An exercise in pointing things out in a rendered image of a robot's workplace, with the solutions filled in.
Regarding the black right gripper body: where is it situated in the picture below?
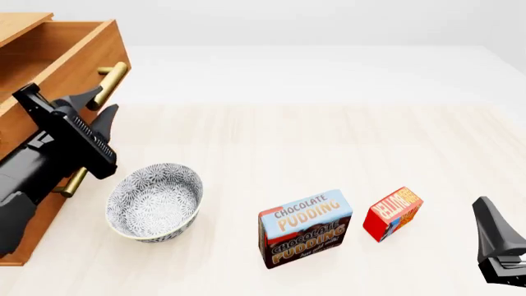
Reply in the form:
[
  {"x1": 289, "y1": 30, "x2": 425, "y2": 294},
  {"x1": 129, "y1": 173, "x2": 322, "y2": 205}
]
[{"x1": 476, "y1": 245, "x2": 526, "y2": 288}]

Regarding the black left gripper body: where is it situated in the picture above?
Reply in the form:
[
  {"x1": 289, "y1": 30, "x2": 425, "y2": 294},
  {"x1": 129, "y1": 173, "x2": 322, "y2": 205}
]
[{"x1": 12, "y1": 83, "x2": 119, "y2": 180}]

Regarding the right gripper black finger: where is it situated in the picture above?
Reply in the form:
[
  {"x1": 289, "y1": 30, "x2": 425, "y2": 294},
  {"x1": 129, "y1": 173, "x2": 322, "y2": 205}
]
[{"x1": 471, "y1": 195, "x2": 526, "y2": 264}]

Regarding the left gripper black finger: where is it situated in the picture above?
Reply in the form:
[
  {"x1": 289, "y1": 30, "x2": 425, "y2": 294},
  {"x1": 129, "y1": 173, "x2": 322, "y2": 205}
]
[
  {"x1": 89, "y1": 104, "x2": 121, "y2": 143},
  {"x1": 54, "y1": 85, "x2": 104, "y2": 116}
]

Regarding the wooden open drawer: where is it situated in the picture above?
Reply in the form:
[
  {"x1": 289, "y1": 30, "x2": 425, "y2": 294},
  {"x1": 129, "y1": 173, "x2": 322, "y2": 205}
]
[{"x1": 0, "y1": 19, "x2": 133, "y2": 153}]

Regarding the wooden cabinet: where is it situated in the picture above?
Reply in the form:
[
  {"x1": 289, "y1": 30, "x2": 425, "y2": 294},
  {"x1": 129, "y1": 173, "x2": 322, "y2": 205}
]
[{"x1": 0, "y1": 12, "x2": 72, "y2": 266}]

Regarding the red butter box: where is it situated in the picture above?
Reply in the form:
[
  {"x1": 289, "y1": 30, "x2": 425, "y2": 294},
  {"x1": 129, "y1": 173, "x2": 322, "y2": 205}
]
[{"x1": 362, "y1": 185, "x2": 425, "y2": 244}]

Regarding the grey patterned ceramic bowl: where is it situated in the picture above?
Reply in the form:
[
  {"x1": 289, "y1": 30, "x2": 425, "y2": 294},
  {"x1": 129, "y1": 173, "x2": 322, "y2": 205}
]
[{"x1": 105, "y1": 163, "x2": 205, "y2": 244}]

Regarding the chocolate pudding box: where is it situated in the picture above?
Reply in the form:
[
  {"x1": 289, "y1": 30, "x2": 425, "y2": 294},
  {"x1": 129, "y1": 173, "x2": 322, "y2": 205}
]
[{"x1": 257, "y1": 187, "x2": 355, "y2": 271}]

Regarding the brass handle of open drawer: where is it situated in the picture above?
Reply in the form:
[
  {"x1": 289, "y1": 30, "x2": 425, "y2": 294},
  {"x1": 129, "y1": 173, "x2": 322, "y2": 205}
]
[{"x1": 85, "y1": 61, "x2": 128, "y2": 112}]

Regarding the brass handle of closed drawer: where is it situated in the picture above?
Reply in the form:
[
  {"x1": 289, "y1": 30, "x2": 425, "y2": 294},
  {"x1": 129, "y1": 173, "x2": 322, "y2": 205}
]
[{"x1": 53, "y1": 167, "x2": 90, "y2": 198}]

